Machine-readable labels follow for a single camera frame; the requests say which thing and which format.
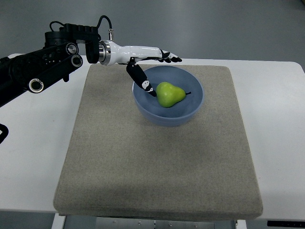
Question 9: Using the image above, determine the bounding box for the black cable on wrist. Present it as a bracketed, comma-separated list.
[96, 15, 114, 41]

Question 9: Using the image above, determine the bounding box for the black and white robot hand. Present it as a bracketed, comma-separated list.
[99, 40, 182, 97]

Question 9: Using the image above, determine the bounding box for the beige fabric mat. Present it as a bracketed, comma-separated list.
[53, 64, 263, 221]

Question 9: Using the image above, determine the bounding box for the green pear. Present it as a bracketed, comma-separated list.
[156, 82, 192, 108]

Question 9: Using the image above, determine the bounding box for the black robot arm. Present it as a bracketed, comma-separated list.
[0, 23, 101, 106]

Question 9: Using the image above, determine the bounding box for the metal table frame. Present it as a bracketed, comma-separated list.
[52, 213, 247, 229]

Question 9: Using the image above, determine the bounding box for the blue bowl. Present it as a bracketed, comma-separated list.
[132, 66, 204, 126]

